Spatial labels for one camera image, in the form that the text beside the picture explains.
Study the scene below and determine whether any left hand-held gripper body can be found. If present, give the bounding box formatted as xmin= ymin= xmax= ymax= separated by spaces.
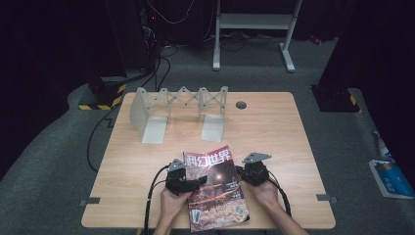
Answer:
xmin=164 ymin=158 xmax=194 ymax=197

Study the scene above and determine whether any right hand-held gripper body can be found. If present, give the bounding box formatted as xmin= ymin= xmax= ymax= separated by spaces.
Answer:
xmin=241 ymin=152 xmax=273 ymax=187

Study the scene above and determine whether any red cover magazine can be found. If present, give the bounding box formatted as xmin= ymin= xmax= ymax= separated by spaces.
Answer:
xmin=182 ymin=145 xmax=251 ymax=233

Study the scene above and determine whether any white expandable bookend rack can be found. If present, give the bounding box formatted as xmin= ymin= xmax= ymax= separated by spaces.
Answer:
xmin=129 ymin=85 xmax=229 ymax=145

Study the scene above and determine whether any person's left hand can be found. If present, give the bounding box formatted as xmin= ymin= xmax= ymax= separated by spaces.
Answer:
xmin=159 ymin=187 xmax=194 ymax=219

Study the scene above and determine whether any person's right hand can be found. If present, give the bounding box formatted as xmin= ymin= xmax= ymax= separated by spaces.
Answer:
xmin=248 ymin=178 xmax=281 ymax=211

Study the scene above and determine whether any grey tape piece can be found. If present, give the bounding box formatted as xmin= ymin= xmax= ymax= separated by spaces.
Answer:
xmin=315 ymin=193 xmax=339 ymax=206
xmin=79 ymin=197 xmax=102 ymax=208

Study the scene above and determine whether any black yellow striped base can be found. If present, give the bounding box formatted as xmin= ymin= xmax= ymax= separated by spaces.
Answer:
xmin=77 ymin=75 xmax=127 ymax=112
xmin=310 ymin=84 xmax=362 ymax=114

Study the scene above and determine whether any blue and white packet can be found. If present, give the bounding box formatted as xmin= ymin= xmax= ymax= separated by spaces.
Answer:
xmin=368 ymin=159 xmax=415 ymax=200

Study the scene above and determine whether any white metal stand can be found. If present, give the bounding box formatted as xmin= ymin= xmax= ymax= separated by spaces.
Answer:
xmin=212 ymin=0 xmax=303 ymax=73

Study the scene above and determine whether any dark equipment tower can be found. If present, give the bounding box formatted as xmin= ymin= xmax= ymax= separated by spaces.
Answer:
xmin=104 ymin=0 xmax=164 ymax=75

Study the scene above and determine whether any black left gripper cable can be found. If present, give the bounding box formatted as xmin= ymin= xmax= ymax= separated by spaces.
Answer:
xmin=142 ymin=164 xmax=171 ymax=235

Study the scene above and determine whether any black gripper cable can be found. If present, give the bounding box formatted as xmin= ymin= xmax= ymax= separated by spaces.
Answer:
xmin=142 ymin=164 xmax=171 ymax=235
xmin=267 ymin=168 xmax=293 ymax=217

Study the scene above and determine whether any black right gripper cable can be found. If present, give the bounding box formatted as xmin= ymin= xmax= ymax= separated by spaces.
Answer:
xmin=267 ymin=168 xmax=293 ymax=217

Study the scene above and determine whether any black floor cable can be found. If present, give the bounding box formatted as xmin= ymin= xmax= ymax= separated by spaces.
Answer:
xmin=86 ymin=103 xmax=122 ymax=173

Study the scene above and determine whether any black cable bundle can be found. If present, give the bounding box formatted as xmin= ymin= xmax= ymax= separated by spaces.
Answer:
xmin=140 ymin=44 xmax=180 ymax=93

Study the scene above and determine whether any white hanging cable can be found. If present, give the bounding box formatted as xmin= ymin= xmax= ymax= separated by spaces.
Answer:
xmin=146 ymin=0 xmax=196 ymax=25

